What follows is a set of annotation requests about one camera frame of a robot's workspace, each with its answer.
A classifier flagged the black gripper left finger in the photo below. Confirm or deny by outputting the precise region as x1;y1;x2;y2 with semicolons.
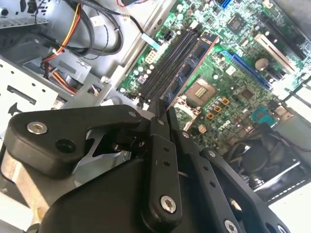
4;97;183;232

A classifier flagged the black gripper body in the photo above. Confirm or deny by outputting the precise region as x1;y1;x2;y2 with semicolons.
38;156;221;233

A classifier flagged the blue RAM stick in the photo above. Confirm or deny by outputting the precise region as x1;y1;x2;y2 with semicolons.
159;31;219;114

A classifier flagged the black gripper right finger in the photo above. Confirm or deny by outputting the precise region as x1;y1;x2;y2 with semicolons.
168;106;291;233

